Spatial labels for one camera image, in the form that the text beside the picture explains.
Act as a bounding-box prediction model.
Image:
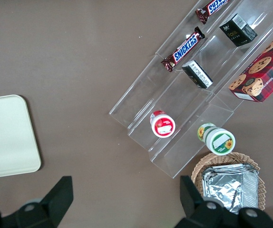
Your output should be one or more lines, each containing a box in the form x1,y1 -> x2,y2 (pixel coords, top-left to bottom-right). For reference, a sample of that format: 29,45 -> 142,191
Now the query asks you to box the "clear acrylic step shelf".
108,0 -> 273,180

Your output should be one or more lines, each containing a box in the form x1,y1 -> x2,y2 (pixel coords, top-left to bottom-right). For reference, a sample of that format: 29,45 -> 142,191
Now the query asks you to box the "small black carton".
181,59 -> 214,89
219,13 -> 259,48

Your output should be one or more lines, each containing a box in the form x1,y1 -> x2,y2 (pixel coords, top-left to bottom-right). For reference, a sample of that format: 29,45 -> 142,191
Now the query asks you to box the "green lid yogurt cup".
196,122 -> 237,156

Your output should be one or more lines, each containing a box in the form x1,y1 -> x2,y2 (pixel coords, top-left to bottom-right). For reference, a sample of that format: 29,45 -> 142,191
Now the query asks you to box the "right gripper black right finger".
174,175 -> 273,228

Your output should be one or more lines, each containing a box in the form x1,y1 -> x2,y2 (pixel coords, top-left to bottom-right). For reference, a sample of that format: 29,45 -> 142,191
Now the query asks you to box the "cream plastic tray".
0,94 -> 42,180

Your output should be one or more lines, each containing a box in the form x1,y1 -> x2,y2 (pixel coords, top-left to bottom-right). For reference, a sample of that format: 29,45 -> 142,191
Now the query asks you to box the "tan wicker basket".
191,152 -> 266,212

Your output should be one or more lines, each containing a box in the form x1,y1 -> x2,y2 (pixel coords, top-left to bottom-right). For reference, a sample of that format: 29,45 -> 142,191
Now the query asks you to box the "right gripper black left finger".
0,176 -> 74,228

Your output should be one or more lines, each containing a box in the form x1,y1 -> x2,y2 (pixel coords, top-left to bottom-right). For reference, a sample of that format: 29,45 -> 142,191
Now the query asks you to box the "red tartan cookie box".
228,25 -> 273,103

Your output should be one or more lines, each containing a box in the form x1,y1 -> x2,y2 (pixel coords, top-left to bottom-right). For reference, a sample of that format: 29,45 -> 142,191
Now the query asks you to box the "Snickers chocolate bar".
195,0 -> 230,25
160,26 -> 206,73

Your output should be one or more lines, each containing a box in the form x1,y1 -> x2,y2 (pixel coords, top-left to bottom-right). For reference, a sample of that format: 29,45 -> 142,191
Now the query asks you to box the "red lid yogurt cup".
149,110 -> 176,139

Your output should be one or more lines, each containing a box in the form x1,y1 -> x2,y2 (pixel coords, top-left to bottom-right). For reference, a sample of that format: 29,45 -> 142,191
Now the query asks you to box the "aluminium foil tray stack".
201,163 -> 259,215

